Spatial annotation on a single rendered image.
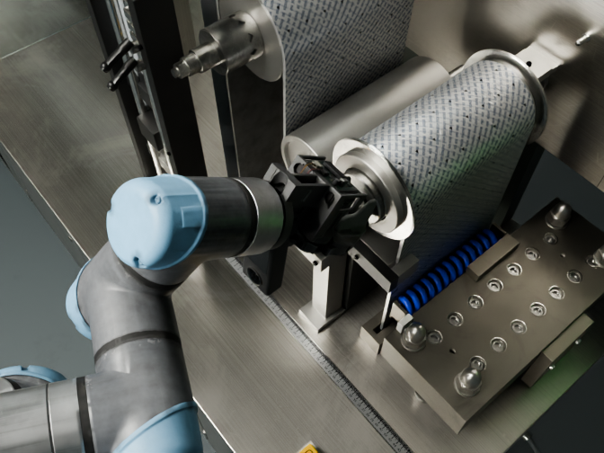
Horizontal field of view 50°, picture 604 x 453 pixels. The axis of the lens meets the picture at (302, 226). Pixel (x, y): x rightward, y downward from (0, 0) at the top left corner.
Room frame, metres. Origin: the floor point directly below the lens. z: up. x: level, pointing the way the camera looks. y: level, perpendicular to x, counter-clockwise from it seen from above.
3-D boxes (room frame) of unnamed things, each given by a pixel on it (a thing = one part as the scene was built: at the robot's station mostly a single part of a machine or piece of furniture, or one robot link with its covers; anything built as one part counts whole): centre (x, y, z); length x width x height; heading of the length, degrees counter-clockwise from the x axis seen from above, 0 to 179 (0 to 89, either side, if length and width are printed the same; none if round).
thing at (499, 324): (0.45, -0.32, 1.00); 0.40 x 0.16 x 0.06; 130
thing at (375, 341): (0.52, -0.22, 0.92); 0.28 x 0.04 x 0.04; 130
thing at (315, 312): (0.49, -0.03, 1.05); 0.06 x 0.05 x 0.31; 130
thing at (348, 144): (0.49, -0.09, 1.25); 0.15 x 0.01 x 0.15; 40
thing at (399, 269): (0.44, -0.14, 1.14); 0.04 x 0.02 x 0.03; 130
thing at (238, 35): (0.66, 0.09, 1.34); 0.06 x 0.06 x 0.06; 40
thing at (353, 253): (0.46, -0.11, 1.14); 0.09 x 0.06 x 0.03; 40
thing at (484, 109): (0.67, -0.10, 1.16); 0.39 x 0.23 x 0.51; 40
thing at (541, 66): (0.68, -0.32, 1.28); 0.06 x 0.05 x 0.02; 130
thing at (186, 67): (0.63, 0.14, 1.34); 0.06 x 0.03 x 0.03; 130
